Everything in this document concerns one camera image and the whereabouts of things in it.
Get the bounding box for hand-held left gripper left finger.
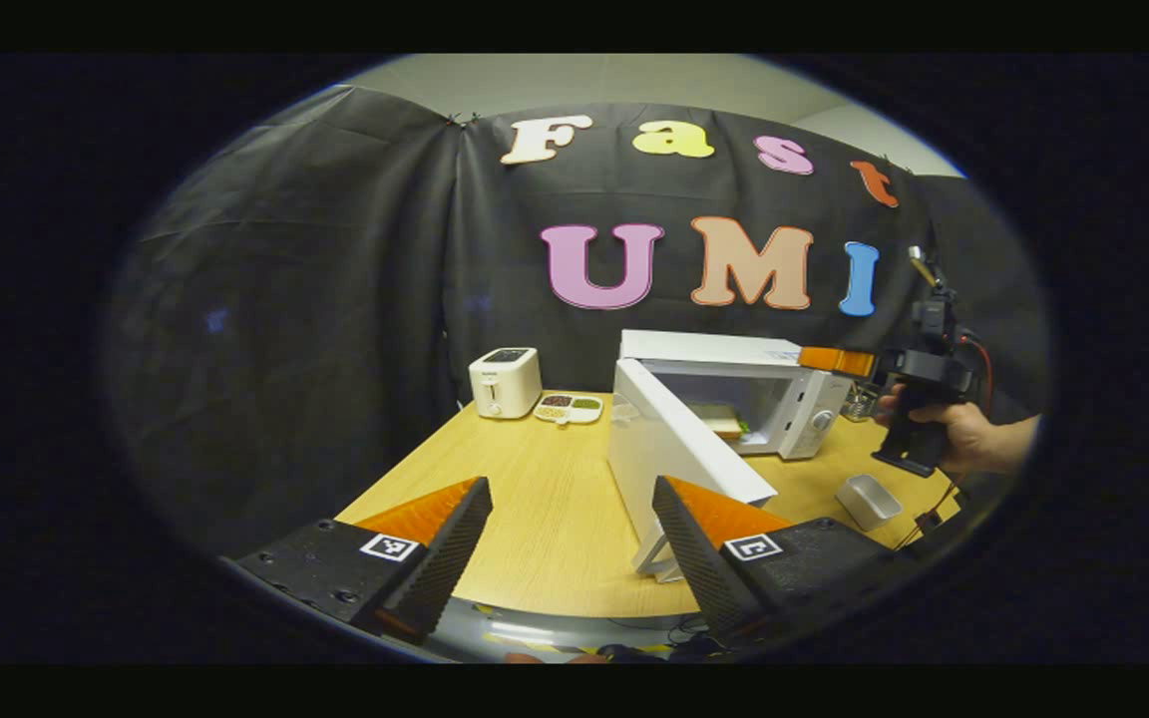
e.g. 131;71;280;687
225;476;494;644

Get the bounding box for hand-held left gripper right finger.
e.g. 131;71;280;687
652;475;920;639

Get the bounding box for white microwave oven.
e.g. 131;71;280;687
606;329;855;584

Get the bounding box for toast sandwich with lettuce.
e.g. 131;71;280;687
699;404;750;442

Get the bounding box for white rectangular tray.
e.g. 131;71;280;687
836;474;903;532

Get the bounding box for white toaster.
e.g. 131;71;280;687
468;347;544;420

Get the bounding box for white divided snack dish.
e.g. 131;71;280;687
533;393;604;426

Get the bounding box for black backdrop cloth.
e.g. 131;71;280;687
106;85;1049;559

